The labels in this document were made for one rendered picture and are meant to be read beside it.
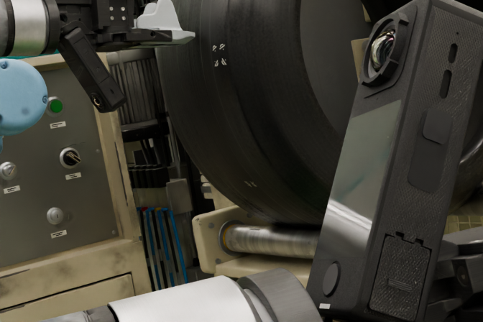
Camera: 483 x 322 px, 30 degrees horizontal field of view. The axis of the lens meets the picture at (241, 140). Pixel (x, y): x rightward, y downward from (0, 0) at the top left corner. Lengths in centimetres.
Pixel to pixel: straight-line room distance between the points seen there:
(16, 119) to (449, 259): 68
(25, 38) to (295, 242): 50
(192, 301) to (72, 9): 90
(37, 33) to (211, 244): 55
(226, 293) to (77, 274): 142
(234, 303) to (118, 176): 147
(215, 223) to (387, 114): 121
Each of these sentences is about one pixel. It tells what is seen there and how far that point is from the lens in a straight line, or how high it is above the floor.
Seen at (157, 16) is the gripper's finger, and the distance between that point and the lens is 118.
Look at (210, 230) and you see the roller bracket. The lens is 149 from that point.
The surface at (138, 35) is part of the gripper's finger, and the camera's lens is 114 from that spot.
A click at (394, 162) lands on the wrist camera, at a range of 29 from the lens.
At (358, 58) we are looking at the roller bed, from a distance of 187.
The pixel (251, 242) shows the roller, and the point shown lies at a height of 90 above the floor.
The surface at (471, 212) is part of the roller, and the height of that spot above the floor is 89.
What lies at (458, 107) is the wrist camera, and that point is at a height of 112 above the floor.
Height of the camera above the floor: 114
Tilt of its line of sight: 3 degrees down
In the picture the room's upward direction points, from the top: 11 degrees counter-clockwise
